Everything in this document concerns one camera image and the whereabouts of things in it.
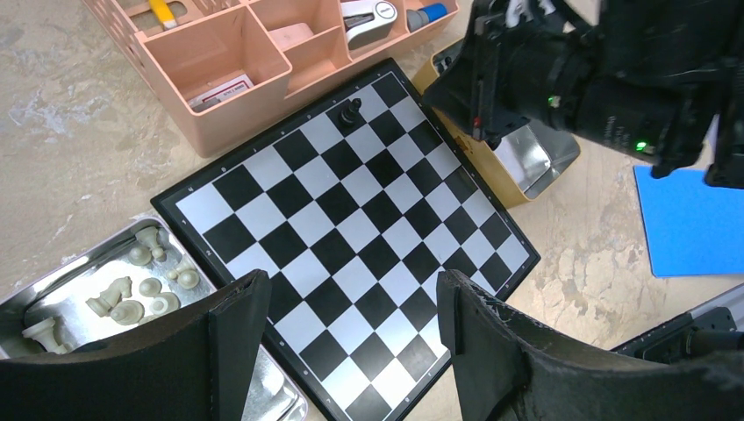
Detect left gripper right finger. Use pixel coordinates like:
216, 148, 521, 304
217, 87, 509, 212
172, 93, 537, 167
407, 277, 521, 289
437, 270, 743, 420

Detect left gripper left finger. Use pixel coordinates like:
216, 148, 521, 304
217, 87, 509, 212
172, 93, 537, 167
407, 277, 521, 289
1, 269, 271, 420

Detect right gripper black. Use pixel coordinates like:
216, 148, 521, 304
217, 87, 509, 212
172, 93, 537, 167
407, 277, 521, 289
423, 1, 588, 150

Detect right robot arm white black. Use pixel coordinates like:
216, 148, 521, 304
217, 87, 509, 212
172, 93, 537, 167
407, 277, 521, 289
423, 1, 743, 189

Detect pile of white chess pieces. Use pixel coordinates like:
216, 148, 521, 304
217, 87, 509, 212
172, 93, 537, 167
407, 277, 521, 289
23, 218, 215, 351

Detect black white chess board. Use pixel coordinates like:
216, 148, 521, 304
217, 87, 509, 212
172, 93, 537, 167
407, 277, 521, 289
151, 59, 540, 420

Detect blue grey small object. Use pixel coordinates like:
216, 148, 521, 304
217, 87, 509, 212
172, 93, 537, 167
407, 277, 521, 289
405, 3, 448, 32

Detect silver metal tin tray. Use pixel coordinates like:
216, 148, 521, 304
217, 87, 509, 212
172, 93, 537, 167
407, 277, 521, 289
1, 218, 308, 420

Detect white stapler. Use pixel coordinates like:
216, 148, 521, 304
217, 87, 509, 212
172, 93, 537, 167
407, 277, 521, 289
340, 0, 398, 50

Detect pink eraser block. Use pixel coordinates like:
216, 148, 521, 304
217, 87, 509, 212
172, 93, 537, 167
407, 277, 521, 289
268, 23, 314, 51

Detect blue foam pad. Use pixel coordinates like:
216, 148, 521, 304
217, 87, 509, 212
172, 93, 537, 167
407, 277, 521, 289
633, 166, 743, 277

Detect white staples box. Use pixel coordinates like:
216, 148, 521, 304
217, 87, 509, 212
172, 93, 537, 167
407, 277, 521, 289
187, 74, 254, 112

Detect peach plastic desk organizer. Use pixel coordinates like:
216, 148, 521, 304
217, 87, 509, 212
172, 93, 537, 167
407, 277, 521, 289
87, 1, 459, 158

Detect yellow white pen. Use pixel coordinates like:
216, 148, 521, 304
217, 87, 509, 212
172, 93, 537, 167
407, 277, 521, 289
148, 0, 177, 30

